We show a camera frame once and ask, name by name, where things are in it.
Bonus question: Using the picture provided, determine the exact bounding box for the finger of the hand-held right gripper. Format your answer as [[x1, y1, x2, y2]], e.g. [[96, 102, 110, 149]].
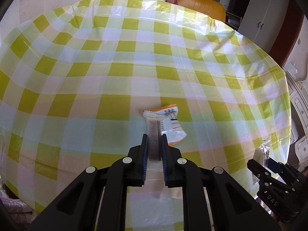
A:
[[269, 158, 301, 186], [247, 159, 273, 182]]

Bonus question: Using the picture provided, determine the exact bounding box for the small clear snack packet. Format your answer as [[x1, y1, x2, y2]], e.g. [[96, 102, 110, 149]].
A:
[[142, 109, 164, 171]]

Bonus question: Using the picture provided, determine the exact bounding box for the beige cracker packet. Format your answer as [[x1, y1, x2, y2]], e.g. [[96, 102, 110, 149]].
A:
[[254, 144, 272, 165]]

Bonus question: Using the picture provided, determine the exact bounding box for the green checkered plastic tablecloth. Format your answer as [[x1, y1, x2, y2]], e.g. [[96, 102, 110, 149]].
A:
[[0, 0, 293, 231]]

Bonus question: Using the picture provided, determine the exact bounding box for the small orange white packet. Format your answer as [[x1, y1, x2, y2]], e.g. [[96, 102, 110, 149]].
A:
[[154, 104, 187, 147]]

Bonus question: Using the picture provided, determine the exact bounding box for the white cabinet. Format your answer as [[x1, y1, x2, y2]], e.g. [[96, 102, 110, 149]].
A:
[[204, 0, 289, 53]]

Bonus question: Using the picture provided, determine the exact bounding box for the purple floral cloth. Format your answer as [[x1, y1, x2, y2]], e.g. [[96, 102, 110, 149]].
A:
[[0, 185, 36, 224]]

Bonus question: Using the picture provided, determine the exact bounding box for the brown wooden door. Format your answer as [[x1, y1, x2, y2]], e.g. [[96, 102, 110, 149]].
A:
[[268, 0, 305, 65]]

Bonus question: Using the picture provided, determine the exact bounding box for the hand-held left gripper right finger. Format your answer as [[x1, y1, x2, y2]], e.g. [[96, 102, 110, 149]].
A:
[[162, 134, 281, 231]]

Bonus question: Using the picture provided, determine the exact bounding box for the orange sofa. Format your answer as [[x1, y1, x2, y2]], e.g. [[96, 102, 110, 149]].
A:
[[177, 0, 227, 22]]

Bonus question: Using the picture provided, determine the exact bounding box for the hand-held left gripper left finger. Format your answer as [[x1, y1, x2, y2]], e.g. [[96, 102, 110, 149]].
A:
[[28, 133, 148, 231]]

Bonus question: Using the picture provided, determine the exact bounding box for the white ornate dresser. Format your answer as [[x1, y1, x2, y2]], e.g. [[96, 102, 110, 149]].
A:
[[281, 17, 308, 174]]

